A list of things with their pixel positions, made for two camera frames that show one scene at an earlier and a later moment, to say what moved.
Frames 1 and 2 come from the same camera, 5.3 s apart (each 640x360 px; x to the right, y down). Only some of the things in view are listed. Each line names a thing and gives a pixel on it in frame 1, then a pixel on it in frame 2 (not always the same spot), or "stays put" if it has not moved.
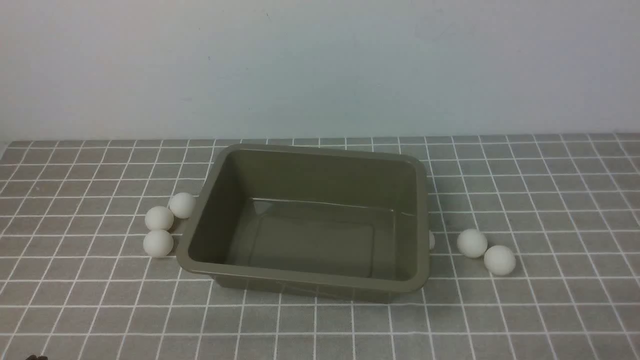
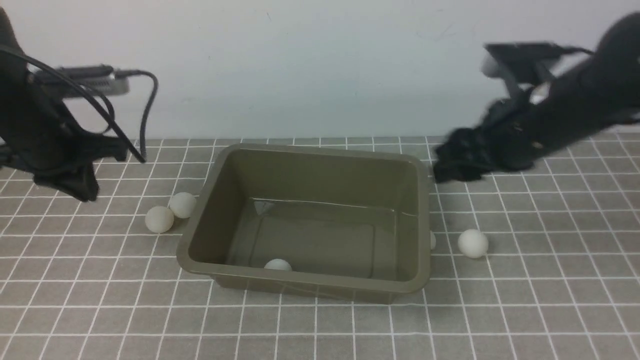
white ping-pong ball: [159, 218] stays put
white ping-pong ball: [432, 240] stays put
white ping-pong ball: [182, 205] stays put
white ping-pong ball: [158, 243] -> [278, 264]
